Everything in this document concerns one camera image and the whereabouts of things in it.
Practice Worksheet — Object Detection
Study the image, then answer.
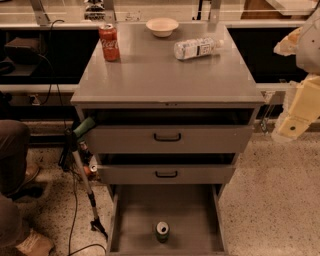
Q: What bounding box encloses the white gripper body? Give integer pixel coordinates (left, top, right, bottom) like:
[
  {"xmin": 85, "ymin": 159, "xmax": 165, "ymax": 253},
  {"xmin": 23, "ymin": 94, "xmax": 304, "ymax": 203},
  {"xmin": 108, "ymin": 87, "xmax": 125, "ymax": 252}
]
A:
[{"xmin": 296, "ymin": 8, "xmax": 320, "ymax": 75}]

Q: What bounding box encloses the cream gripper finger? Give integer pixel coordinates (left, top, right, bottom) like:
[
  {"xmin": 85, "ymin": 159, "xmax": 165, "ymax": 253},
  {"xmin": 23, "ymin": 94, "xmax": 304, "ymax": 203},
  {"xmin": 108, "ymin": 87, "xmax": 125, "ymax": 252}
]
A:
[
  {"xmin": 271, "ymin": 74, "xmax": 320, "ymax": 143},
  {"xmin": 273, "ymin": 27, "xmax": 302, "ymax": 56}
]

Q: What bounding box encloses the green soda can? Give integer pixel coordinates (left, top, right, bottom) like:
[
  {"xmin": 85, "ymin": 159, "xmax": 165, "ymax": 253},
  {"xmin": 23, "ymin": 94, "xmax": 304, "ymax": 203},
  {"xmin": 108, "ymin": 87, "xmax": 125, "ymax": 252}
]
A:
[{"xmin": 155, "ymin": 221, "xmax": 170, "ymax": 243}]

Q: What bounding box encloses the grey metal drawer cabinet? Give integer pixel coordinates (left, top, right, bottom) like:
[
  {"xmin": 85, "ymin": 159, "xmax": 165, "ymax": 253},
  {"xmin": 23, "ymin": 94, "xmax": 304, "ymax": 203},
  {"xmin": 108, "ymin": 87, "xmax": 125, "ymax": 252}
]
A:
[{"xmin": 70, "ymin": 21, "xmax": 266, "ymax": 256}]

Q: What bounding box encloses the grey bottom drawer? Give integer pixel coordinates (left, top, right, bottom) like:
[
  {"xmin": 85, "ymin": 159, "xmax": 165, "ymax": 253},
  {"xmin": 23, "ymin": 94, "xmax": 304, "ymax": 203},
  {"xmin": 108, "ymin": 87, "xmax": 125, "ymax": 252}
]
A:
[{"xmin": 106, "ymin": 184, "xmax": 228, "ymax": 256}]

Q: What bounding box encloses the grey drawer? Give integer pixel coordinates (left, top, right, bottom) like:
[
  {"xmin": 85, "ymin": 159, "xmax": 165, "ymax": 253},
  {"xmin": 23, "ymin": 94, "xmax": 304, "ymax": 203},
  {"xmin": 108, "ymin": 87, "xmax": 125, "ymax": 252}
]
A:
[
  {"xmin": 98, "ymin": 153, "xmax": 235, "ymax": 184},
  {"xmin": 106, "ymin": 184, "xmax": 228, "ymax": 256},
  {"xmin": 86, "ymin": 109, "xmax": 253, "ymax": 154}
]

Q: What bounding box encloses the red cola can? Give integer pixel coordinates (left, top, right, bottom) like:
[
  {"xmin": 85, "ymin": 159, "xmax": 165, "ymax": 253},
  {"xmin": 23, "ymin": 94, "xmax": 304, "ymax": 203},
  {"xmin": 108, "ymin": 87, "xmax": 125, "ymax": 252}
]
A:
[{"xmin": 99, "ymin": 24, "xmax": 120, "ymax": 61}]

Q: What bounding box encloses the grey top drawer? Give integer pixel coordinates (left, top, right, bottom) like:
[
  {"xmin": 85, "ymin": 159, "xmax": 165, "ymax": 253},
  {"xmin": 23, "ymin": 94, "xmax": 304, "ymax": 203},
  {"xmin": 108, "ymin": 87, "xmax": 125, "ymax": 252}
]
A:
[{"xmin": 86, "ymin": 109, "xmax": 253, "ymax": 154}]

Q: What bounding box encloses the grey middle drawer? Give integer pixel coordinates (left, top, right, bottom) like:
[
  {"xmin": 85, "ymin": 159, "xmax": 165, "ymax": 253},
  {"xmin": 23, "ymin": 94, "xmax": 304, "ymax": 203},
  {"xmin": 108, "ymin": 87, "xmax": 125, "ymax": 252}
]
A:
[{"xmin": 98, "ymin": 153, "xmax": 235, "ymax": 184}]

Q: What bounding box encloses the orange can on floor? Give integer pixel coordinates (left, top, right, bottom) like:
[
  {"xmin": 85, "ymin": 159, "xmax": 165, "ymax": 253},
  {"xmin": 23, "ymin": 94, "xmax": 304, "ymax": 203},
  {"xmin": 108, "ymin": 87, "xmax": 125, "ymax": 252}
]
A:
[{"xmin": 83, "ymin": 165, "xmax": 97, "ymax": 177}]

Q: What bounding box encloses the clear plastic water bottle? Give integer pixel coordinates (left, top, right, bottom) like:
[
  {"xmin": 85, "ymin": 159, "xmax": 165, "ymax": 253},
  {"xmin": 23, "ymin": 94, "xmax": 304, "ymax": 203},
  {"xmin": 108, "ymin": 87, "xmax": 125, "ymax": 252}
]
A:
[{"xmin": 174, "ymin": 37, "xmax": 224, "ymax": 61}]

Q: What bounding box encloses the white bowl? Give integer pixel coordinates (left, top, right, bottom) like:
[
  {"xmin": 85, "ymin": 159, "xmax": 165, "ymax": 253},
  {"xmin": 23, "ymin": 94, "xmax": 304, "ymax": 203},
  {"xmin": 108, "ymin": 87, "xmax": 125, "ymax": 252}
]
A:
[{"xmin": 146, "ymin": 18, "xmax": 179, "ymax": 38}]

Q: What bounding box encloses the dark box on shelf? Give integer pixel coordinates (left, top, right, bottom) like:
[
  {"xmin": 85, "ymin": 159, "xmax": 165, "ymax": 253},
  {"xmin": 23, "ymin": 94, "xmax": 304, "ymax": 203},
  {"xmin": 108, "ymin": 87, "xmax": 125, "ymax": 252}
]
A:
[{"xmin": 4, "ymin": 37, "xmax": 40, "ymax": 65}]

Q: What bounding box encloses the brown shoe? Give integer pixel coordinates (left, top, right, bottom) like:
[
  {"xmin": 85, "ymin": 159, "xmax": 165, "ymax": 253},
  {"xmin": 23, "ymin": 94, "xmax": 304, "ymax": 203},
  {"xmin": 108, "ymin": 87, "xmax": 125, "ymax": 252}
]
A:
[{"xmin": 24, "ymin": 164, "xmax": 40, "ymax": 184}]

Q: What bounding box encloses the person's brown trouser leg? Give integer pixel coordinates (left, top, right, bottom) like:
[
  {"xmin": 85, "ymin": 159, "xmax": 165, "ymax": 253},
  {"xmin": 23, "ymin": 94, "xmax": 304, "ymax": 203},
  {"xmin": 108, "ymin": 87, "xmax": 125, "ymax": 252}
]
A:
[{"xmin": 0, "ymin": 120, "xmax": 30, "ymax": 248}]

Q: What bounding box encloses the tan shoe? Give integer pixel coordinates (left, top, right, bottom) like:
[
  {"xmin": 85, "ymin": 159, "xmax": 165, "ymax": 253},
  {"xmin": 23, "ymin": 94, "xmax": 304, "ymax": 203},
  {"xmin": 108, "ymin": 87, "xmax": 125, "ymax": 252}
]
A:
[{"xmin": 16, "ymin": 229, "xmax": 54, "ymax": 256}]

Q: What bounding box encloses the grabber tool with green handle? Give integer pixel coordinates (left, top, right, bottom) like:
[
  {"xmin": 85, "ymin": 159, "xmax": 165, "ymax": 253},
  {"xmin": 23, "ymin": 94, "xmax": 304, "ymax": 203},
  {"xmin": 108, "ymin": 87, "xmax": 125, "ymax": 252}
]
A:
[{"xmin": 58, "ymin": 117, "xmax": 108, "ymax": 239}]

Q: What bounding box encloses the black cable on floor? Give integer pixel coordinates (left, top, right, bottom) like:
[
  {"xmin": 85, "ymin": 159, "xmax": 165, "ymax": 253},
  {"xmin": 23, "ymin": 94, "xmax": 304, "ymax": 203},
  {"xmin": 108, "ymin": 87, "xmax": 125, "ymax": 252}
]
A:
[{"xmin": 37, "ymin": 19, "xmax": 108, "ymax": 256}]

